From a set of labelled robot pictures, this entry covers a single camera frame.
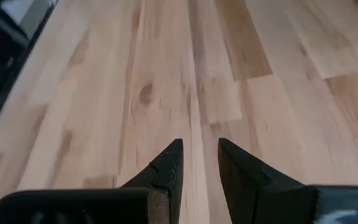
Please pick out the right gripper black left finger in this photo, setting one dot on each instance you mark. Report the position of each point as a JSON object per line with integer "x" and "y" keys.
{"x": 104, "y": 205}

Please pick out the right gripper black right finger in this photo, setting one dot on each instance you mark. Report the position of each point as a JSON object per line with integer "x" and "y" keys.
{"x": 259, "y": 199}

